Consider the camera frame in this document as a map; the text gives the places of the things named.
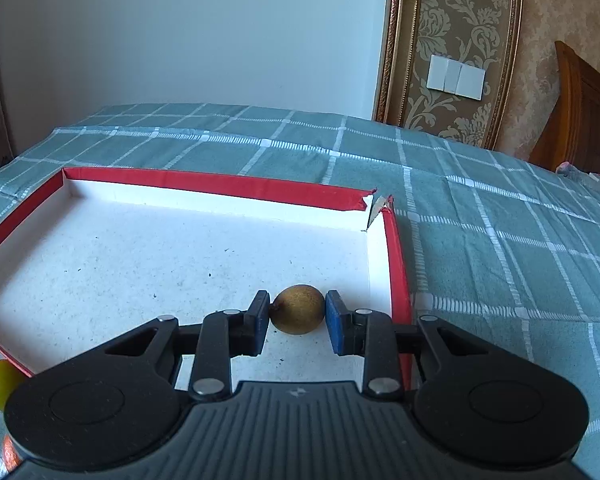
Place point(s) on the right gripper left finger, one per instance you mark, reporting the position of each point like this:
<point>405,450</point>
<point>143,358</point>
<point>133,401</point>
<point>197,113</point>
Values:
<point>162,343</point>

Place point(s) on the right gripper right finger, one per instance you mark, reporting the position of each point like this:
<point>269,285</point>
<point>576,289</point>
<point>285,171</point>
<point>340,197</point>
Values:
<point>382,343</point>

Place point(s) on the brown longan fruit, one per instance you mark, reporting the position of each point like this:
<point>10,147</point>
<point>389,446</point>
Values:
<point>298,309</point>

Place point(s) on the red cardboard box lid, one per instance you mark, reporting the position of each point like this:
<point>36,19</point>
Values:
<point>94,252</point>

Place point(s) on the green plaid tablecloth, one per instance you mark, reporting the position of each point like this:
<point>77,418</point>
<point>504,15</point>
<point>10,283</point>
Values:
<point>506,250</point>

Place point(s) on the pink grey clothes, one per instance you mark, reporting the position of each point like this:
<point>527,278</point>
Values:
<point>568,170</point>

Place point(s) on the wooden headboard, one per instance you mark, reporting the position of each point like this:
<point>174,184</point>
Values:
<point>572,133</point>

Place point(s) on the gold framed wallpaper panel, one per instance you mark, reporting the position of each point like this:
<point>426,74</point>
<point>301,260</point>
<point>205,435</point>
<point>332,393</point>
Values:
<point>480,33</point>

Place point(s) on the white wall switch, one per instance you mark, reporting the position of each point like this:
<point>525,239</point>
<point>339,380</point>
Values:
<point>456,78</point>

